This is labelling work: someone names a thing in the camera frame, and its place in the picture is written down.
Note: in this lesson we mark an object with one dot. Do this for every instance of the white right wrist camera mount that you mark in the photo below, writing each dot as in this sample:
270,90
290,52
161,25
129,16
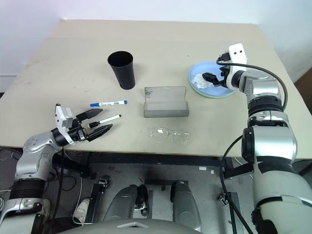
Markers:
237,57

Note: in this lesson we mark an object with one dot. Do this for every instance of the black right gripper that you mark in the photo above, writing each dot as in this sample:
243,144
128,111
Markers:
224,75

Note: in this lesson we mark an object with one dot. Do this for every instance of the black table frame beam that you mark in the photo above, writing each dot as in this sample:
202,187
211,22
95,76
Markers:
151,158

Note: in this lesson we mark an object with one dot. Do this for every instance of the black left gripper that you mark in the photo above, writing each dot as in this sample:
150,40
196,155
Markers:
78,134

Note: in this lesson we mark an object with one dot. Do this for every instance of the blue capped whiteboard marker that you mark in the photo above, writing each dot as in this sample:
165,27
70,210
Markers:
109,103

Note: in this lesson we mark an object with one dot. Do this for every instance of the white power adapter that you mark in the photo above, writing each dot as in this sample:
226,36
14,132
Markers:
81,210

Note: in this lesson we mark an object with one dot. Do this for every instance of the black plastic cup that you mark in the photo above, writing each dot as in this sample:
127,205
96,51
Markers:
124,75

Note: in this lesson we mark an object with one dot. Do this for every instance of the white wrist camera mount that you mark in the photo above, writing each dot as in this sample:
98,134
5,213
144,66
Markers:
59,117
237,57

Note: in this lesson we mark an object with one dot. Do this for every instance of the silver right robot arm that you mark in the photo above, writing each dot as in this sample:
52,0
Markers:
268,141

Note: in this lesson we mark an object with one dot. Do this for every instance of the light blue plate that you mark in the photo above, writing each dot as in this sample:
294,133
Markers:
209,91

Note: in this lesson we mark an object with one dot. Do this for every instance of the grey open glasses case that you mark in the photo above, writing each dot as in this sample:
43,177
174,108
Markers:
165,107

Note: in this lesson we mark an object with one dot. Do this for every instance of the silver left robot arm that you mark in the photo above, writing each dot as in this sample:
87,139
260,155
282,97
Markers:
31,151

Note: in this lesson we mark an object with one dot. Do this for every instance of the clear frame glasses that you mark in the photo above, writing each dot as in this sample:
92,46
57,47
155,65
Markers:
159,131

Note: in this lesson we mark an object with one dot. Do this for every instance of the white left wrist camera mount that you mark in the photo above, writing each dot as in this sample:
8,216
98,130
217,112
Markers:
59,117

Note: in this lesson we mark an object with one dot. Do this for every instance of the brown cardboard box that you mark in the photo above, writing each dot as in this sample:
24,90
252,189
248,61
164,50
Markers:
304,83

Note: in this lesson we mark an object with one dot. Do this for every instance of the grey robot torso front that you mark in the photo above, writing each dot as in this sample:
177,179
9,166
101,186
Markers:
126,228

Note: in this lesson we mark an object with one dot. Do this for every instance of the black capped whiteboard marker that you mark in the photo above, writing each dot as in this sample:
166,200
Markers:
107,120

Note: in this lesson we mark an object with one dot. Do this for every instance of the black and chrome clamp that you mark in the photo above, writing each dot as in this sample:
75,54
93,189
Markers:
141,200

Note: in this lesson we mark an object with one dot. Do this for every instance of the dark grey rounded shape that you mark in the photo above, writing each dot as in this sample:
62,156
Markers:
185,204
122,204

